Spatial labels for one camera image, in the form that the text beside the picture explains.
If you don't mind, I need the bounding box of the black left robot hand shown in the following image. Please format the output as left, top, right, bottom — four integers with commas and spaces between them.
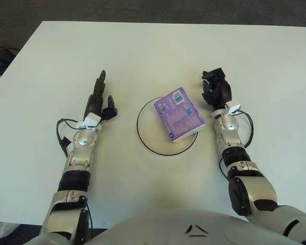
83, 69, 118, 123

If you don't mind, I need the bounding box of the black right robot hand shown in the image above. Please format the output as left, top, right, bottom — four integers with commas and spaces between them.
201, 67, 233, 112

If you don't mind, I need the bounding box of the purple tissue paper pack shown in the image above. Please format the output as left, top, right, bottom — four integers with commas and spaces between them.
154, 87, 207, 143

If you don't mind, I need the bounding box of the white plate with black rim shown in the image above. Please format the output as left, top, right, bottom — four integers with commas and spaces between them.
136, 96, 198, 156

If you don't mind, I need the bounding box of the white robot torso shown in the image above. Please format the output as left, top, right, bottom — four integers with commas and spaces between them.
85, 208, 306, 245

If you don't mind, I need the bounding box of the white object under table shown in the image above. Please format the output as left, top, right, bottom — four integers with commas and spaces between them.
0, 220, 20, 235

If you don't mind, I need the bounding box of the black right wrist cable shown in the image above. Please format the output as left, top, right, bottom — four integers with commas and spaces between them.
238, 110, 253, 149

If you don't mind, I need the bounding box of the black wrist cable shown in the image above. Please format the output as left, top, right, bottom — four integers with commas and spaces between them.
56, 118, 89, 159
238, 110, 253, 149

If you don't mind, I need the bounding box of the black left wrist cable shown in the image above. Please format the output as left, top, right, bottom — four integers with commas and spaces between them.
56, 118, 89, 159

